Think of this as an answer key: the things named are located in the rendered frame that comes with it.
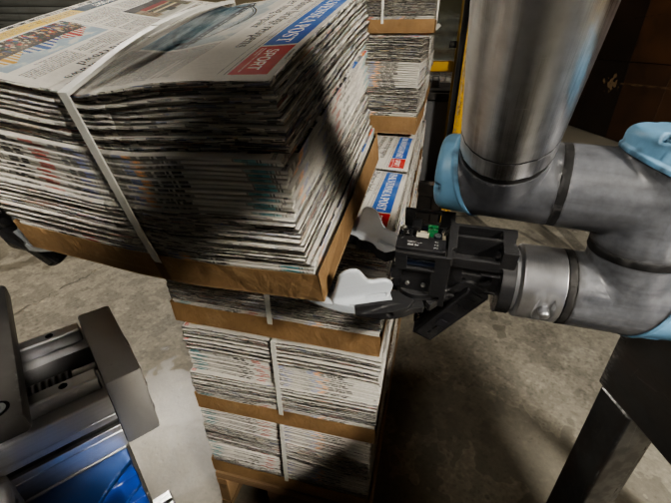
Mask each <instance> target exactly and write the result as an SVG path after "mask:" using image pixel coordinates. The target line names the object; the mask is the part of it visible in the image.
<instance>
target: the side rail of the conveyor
mask: <svg viewBox="0 0 671 503"><path fill-rule="evenodd" d="M599 381H600V383H601V384H602V385H603V386H604V388H605V389H606V390H607V391H608V392H609V393H610V395H611V396H612V397H613V398H614V399H615V400H616V402H617V403H618V404H619V405H620V406H621V407H622V409H623V410H624V411H625V412H626V413H627V414H628V416H629V417H630V418H631V419H632V420H633V422H634V423H635V424H636V425H637V426H638V427H639V429H640V430H641V431H642V432H643V433H644V434H645V436H646V437H647V438H648V439H649V440H650V441H651V443H652V444H653V445H654V446H655V447H656V448H657V450H658V451H659V452H660V453H661V454H662V455H663V457H664V458H665V459H666V460H667V461H668V463H669V464H670V465H671V340H662V339H659V340H654V339H647V338H639V337H638V338H631V337H625V336H622V335H620V337H619V339H618V341H617V343H616V346H615V348H614V350H613V352H612V354H611V356H610V358H609V361H608V363H607V365H606V367H605V369H604V371H603V373H602V375H601V378H600V380H599Z"/></svg>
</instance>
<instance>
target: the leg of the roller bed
mask: <svg viewBox="0 0 671 503"><path fill-rule="evenodd" d="M650 444H651V441H650V440H649V439H648V438H647V437H646V436H645V434H644V433H643V432H642V431H641V430H640V429H639V427H638V426H637V425H636V424H635V423H634V422H633V420H632V419H631V418H630V417H629V416H628V414H627V413H626V412H625V411H624V410H623V409H622V407H621V406H620V405H619V404H618V403H617V402H616V400H615V399H614V398H613V397H612V396H611V395H610V393H609V392H608V391H607V390H606V389H605V388H604V386H601V388H600V391H599V393H598V395H597V397H596V399H595V401H594V403H593V405H592V407H591V409H590V411H589V414H588V416H587V418H586V420H585V422H584V424H583V426H582V428H581V430H580V432H579V434H578V437H577V439H576V441H575V443H574V445H573V447H572V449H571V451H570V453H569V455H568V457H567V460H566V462H565V464H564V466H563V468H562V470H561V472H560V474H559V476H558V478H557V480H556V483H555V485H554V487H553V489H552V491H551V493H550V495H549V497H548V499H547V501H546V503H614V501H615V499H616V498H617V496H618V495H619V493H620V491H621V490H622V488H623V487H624V485H625V484H626V482H627V480H628V479H629V477H630V476H631V474H632V472H633V471H634V469H635V468H636V466H637V465H638V463H639V461H640V460H641V458H642V457H643V455H644V453H645V452H646V450H647V449H648V447H649V446H650Z"/></svg>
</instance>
